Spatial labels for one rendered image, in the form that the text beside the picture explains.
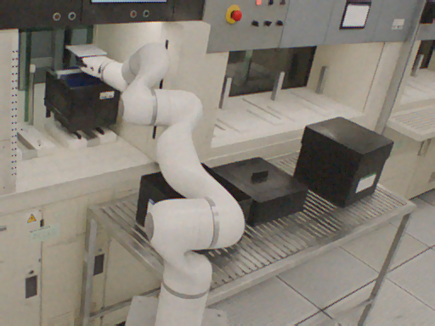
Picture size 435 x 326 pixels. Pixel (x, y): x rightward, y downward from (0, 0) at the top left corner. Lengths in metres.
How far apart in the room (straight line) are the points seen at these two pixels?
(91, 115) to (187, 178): 0.87
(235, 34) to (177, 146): 0.86
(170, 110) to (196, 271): 0.44
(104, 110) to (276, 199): 0.73
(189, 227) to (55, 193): 0.80
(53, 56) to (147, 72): 1.27
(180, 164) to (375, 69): 1.95
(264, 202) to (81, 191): 0.65
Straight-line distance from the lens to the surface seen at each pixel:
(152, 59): 1.57
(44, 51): 2.77
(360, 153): 2.26
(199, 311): 1.42
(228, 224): 1.28
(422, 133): 3.28
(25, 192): 1.88
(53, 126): 2.27
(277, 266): 1.88
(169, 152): 1.39
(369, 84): 3.18
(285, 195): 2.11
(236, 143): 2.43
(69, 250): 2.11
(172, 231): 1.23
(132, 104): 1.49
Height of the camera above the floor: 1.82
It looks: 31 degrees down
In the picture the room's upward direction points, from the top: 10 degrees clockwise
